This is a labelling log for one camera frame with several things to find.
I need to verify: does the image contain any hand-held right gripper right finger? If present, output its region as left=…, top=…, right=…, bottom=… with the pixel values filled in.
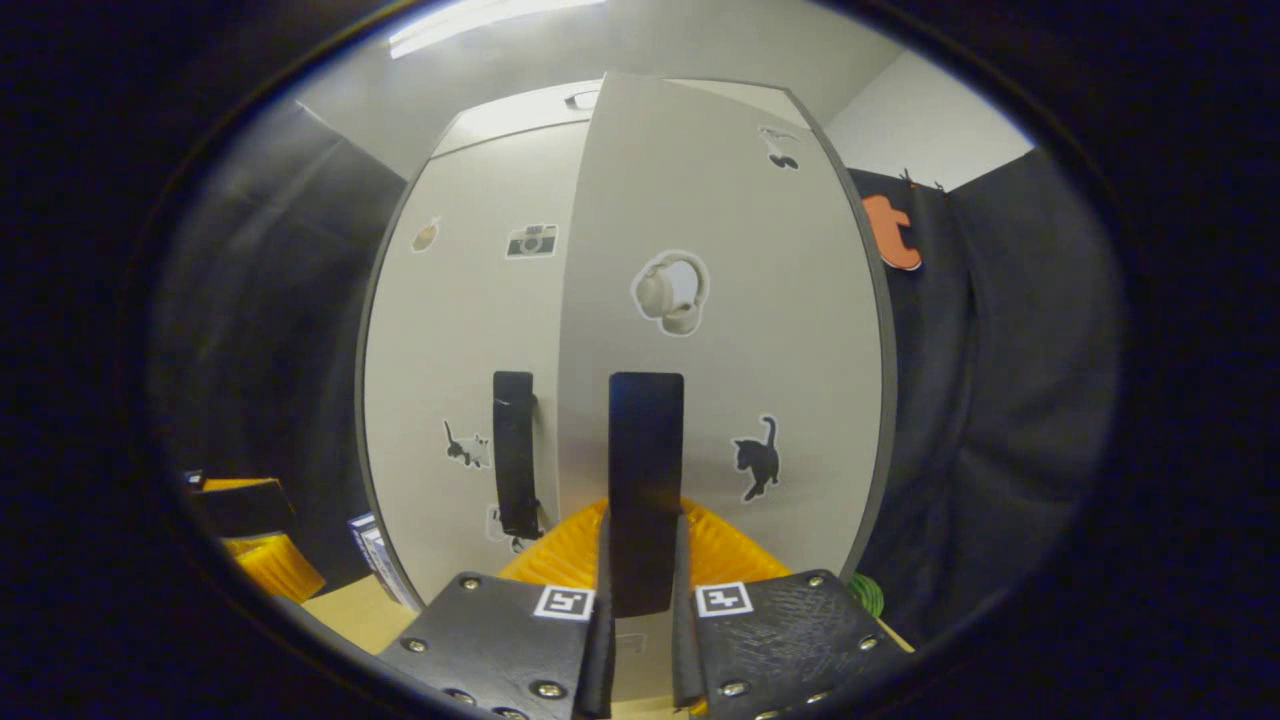
left=670, top=497, right=916, bottom=720

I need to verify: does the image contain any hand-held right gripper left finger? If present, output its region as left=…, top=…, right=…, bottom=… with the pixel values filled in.
left=375, top=500, right=616, bottom=720

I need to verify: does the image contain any black door handle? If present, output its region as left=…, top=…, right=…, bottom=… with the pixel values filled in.
left=608, top=372, right=686, bottom=618
left=492, top=371, right=546, bottom=541

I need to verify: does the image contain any white double-door shoe cabinet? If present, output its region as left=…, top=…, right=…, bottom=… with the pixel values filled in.
left=355, top=72, right=898, bottom=706

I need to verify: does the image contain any white shoe cabinet door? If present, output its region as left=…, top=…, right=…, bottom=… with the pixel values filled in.
left=555, top=72, right=898, bottom=706
left=362, top=120, right=591, bottom=611

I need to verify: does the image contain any white cabinet drawer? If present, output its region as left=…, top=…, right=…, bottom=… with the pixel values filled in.
left=432, top=78, right=601, bottom=159

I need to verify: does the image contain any blue white box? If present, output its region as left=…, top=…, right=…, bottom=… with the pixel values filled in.
left=347, top=512, right=421, bottom=609

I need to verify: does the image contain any black backdrop cloth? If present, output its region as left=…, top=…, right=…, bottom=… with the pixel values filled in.
left=845, top=150, right=1126, bottom=641
left=150, top=100, right=411, bottom=591

